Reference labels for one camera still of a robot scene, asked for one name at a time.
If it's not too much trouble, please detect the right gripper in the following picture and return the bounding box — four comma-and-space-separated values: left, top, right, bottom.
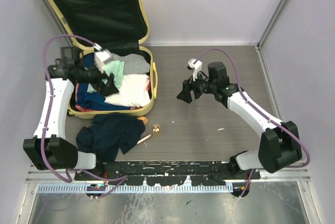
176, 69, 216, 104

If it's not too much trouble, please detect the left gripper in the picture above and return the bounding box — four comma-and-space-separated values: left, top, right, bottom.
76, 59, 119, 97

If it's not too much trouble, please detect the blue garment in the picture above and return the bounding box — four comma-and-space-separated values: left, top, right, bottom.
75, 53, 131, 111

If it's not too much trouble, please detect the mint green floral cloth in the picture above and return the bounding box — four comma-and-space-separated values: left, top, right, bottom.
86, 60, 124, 93

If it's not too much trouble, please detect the white garment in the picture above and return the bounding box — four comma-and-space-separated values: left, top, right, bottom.
105, 74, 151, 108

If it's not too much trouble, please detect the grey garment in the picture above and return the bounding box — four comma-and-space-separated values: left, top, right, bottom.
111, 53, 151, 75

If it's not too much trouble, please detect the pink patterned garment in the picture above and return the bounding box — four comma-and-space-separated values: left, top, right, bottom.
75, 74, 151, 112

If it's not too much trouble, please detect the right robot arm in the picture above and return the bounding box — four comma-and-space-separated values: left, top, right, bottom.
177, 59, 302, 179

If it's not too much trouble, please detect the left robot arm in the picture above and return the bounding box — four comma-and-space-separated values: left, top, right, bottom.
23, 47, 105, 183

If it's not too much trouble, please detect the dark navy garment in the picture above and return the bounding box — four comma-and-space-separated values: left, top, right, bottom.
76, 113, 146, 163

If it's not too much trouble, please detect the gold perfume bottle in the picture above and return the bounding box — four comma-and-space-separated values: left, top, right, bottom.
152, 124, 161, 136

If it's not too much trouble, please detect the yellow hard-shell suitcase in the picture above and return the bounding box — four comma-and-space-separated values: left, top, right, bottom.
47, 0, 158, 116

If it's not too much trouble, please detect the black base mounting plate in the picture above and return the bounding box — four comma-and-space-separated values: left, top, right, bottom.
91, 161, 250, 186

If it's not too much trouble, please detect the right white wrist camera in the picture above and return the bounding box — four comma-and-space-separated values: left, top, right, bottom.
187, 59, 203, 81

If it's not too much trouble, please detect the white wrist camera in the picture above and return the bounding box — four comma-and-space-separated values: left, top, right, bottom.
187, 59, 203, 81
94, 50, 113, 73

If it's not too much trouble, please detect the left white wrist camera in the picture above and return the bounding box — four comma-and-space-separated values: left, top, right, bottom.
94, 50, 113, 73

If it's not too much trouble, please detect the white slotted cable duct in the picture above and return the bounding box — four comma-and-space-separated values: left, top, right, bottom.
37, 183, 233, 194

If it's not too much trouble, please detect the aluminium frame rail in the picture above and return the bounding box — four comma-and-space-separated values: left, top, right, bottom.
25, 160, 311, 183

